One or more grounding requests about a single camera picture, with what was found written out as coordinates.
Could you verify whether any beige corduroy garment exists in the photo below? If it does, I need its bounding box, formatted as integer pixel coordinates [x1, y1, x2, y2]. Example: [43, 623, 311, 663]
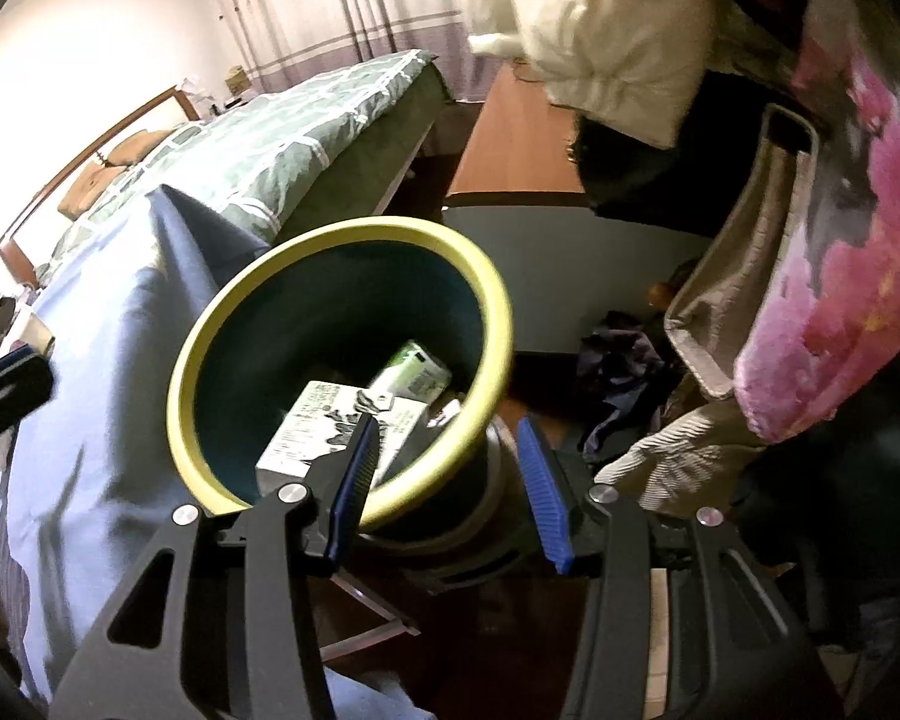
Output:
[664, 101, 822, 398]

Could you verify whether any bed with green plaid cover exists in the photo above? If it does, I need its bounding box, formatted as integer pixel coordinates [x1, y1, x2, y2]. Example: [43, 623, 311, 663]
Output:
[41, 49, 455, 286]

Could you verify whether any brown pillow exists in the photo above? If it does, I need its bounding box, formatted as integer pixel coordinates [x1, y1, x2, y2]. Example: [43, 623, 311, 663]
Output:
[58, 167, 132, 218]

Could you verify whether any metal stool frame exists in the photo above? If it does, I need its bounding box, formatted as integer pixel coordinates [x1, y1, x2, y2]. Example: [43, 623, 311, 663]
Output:
[322, 562, 421, 653]

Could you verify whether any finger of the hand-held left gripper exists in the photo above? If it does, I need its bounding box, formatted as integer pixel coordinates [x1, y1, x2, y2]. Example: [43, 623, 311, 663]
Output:
[0, 349, 53, 458]

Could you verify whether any white printed carton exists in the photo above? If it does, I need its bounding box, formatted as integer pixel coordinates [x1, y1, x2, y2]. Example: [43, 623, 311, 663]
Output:
[255, 379, 430, 488]

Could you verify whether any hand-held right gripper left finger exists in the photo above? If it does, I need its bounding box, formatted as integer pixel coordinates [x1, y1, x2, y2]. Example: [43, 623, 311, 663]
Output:
[56, 412, 382, 720]

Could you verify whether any blue blanket with star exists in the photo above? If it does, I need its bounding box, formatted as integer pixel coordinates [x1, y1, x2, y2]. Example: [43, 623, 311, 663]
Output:
[0, 184, 436, 720]

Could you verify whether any wooden desk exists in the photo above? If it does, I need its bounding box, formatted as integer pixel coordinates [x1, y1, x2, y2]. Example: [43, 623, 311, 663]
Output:
[442, 60, 713, 353]

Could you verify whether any pink floral cloth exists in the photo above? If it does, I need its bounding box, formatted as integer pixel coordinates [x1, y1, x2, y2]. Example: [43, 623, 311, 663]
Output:
[735, 15, 900, 443]

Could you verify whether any yellow-rimmed dark bin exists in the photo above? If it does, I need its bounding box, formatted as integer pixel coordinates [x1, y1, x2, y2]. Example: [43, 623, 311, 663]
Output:
[166, 216, 541, 578]

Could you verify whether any white ribbed cloth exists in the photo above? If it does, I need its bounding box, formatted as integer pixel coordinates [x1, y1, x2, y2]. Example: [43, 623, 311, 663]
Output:
[594, 397, 766, 518]

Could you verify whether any dark cloth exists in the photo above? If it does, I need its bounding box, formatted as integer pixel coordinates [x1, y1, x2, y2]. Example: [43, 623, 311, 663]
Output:
[576, 310, 683, 462]

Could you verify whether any cream puffer jacket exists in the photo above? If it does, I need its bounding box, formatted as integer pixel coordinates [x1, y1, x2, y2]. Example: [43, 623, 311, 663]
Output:
[461, 0, 728, 151]

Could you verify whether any black garment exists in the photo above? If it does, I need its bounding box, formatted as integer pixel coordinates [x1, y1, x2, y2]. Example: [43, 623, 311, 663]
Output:
[566, 67, 766, 241]

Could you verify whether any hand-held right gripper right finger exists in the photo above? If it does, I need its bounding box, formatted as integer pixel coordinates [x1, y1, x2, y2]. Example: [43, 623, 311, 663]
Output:
[516, 414, 845, 720]

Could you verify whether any wooden headboard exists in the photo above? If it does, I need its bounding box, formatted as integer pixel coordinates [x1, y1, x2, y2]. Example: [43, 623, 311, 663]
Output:
[0, 84, 203, 286]

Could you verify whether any green and white carton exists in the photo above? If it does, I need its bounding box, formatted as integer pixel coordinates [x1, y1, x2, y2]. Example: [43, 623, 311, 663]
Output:
[367, 340, 452, 410]

